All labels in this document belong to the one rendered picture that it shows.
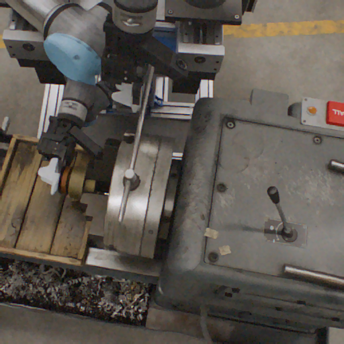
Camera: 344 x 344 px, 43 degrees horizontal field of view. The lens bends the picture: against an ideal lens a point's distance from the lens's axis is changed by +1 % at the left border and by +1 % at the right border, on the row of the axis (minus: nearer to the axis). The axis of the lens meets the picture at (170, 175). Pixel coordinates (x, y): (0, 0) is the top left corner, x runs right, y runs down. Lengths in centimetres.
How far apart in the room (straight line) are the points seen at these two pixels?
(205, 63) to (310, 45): 165
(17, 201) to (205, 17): 77
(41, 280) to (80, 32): 92
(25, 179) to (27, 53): 37
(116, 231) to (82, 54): 39
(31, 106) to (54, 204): 127
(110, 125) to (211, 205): 132
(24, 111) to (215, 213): 176
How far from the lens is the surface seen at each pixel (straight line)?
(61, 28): 98
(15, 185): 140
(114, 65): 83
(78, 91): 123
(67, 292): 160
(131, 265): 131
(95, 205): 111
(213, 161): 99
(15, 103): 259
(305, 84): 276
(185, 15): 133
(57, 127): 121
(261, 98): 110
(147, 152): 102
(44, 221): 135
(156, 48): 82
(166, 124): 221
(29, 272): 163
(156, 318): 162
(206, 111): 106
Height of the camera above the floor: 215
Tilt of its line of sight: 68 degrees down
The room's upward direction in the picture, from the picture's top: 11 degrees clockwise
